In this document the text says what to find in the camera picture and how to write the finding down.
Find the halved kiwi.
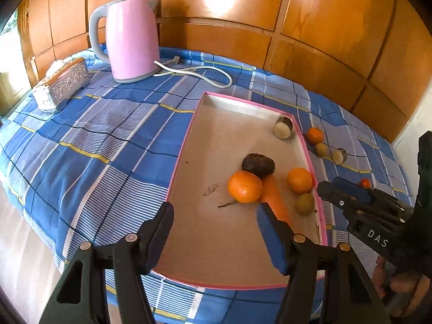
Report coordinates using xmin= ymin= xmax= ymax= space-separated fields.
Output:
xmin=331 ymin=147 xmax=348 ymax=165
xmin=273 ymin=115 xmax=295 ymax=140

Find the orange carrot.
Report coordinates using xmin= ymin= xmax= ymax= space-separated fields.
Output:
xmin=260 ymin=177 xmax=294 ymax=230

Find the large orange with stem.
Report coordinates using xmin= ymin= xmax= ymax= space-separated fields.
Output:
xmin=218 ymin=170 xmax=264 ymax=209

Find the window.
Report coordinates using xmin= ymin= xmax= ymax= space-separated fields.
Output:
xmin=0 ymin=7 xmax=34 ymax=117

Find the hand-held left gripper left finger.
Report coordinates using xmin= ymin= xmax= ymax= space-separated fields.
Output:
xmin=47 ymin=201 xmax=175 ymax=324

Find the dark brown avocado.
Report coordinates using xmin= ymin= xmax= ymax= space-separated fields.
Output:
xmin=242 ymin=153 xmax=275 ymax=179

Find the pink electric kettle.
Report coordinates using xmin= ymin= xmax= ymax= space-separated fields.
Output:
xmin=89 ymin=0 xmax=161 ymax=84

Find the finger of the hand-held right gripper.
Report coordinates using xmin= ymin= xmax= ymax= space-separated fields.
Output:
xmin=317 ymin=181 xmax=414 ymax=224
xmin=332 ymin=176 xmax=414 ymax=210

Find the small orange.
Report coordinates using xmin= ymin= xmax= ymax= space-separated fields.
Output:
xmin=306 ymin=126 xmax=325 ymax=144

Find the silver embossed tissue box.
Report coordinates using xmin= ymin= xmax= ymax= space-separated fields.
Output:
xmin=34 ymin=57 xmax=90 ymax=112

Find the pink-rimmed shallow tray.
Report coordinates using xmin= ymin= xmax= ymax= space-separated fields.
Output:
xmin=151 ymin=91 xmax=329 ymax=290

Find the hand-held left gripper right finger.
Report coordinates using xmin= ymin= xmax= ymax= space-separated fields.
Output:
xmin=256 ymin=202 xmax=394 ymax=324

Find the white tissue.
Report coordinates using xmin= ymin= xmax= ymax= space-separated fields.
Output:
xmin=45 ymin=60 xmax=66 ymax=75

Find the white power cable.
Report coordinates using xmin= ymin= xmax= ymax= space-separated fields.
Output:
xmin=153 ymin=56 xmax=233 ymax=88

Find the medium orange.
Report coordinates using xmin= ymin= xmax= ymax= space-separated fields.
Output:
xmin=286 ymin=167 xmax=314 ymax=194

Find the person's right hand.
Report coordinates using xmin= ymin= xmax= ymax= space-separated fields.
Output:
xmin=373 ymin=256 xmax=430 ymax=318

